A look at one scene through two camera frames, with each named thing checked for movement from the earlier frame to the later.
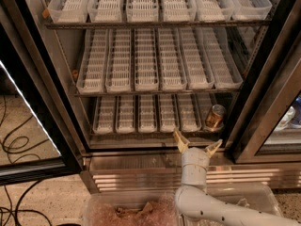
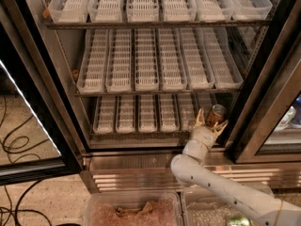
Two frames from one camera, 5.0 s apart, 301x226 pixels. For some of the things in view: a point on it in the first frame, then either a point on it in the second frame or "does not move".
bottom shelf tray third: [147, 113] does not move
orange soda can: [214, 120] does not move
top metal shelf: [156, 24] does not move
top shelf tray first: [71, 4] does not move
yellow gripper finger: [182, 142] → [200, 120]
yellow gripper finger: [212, 149] → [219, 128]
